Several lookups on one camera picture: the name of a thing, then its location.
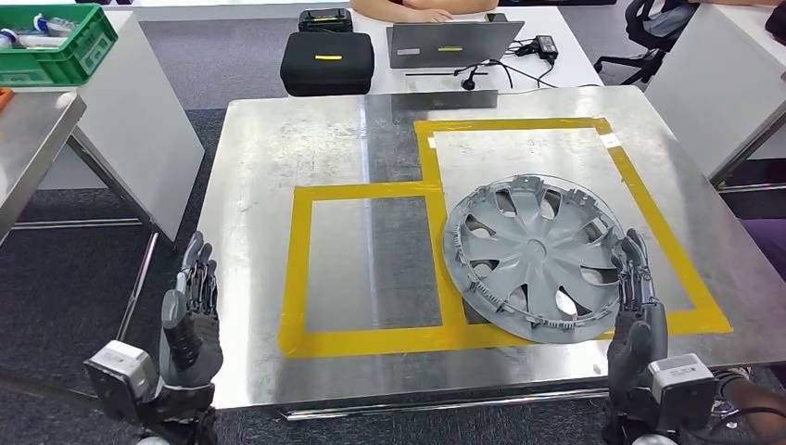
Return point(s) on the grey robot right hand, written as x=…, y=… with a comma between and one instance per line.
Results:
x=638, y=344

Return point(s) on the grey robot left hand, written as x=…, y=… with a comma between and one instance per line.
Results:
x=196, y=356

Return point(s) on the silver plastic wheel cover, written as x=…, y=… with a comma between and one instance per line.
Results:
x=534, y=252

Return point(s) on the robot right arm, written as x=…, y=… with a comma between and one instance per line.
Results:
x=626, y=417

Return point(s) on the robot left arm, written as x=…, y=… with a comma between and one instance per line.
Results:
x=178, y=417

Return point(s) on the stainless steel workbench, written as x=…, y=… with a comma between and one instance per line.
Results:
x=295, y=141

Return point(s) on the white cabinet desk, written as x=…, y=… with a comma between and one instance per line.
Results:
x=135, y=141

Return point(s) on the white office desk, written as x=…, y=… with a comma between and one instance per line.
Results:
x=718, y=92
x=571, y=67

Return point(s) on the stainless steel side table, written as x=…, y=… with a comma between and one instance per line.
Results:
x=31, y=141

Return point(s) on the large black zip case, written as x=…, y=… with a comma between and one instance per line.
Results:
x=325, y=73

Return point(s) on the black power adapter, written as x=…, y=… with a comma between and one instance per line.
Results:
x=546, y=46

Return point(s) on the green plastic crate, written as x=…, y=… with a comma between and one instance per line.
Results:
x=80, y=55

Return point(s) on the black office chair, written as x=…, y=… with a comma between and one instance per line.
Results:
x=635, y=18

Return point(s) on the small black zip case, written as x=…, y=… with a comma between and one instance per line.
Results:
x=325, y=21

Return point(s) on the grey laptop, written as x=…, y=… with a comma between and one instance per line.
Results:
x=430, y=37

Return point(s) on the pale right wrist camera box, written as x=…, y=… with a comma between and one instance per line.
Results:
x=681, y=384

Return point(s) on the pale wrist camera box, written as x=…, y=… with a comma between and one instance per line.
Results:
x=120, y=375
x=681, y=384

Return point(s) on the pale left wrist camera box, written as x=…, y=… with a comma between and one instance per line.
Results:
x=120, y=375

